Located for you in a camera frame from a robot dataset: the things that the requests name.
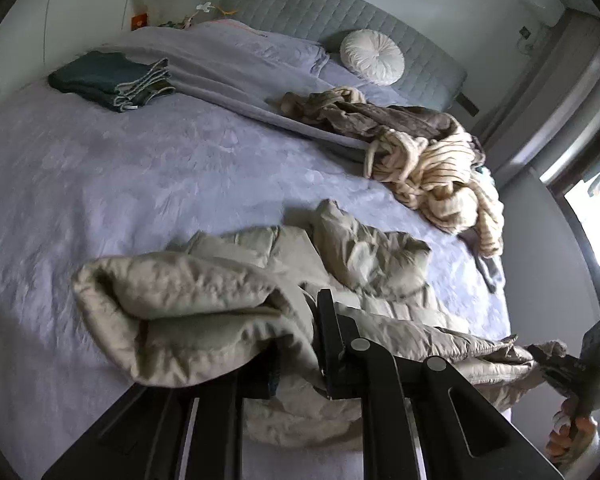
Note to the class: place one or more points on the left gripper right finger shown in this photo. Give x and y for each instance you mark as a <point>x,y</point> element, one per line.
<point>421,420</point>

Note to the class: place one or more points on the lavender embossed bed blanket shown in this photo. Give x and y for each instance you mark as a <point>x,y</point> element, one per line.
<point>78,182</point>

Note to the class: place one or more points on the grey folded bed cover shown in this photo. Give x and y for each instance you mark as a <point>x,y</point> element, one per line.
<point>241,69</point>

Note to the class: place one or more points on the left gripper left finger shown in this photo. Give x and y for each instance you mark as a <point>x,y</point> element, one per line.
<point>173,433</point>

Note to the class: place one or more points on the beige quilted down jacket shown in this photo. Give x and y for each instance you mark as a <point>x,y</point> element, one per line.
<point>178,319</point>

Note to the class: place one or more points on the dark green folded garment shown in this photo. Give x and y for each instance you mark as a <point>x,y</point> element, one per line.
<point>112,80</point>

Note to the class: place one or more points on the person's right hand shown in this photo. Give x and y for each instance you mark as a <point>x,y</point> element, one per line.
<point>569,431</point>

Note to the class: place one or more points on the grey quilted headboard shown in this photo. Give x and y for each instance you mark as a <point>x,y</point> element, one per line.
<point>431,77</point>

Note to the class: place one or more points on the cream striped knit garment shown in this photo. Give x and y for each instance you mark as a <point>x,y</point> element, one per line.
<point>437,179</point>

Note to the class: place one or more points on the brown fuzzy garment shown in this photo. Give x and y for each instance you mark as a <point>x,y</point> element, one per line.
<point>345,111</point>

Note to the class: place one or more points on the white round pillow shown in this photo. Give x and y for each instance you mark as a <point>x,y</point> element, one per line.
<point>373,56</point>

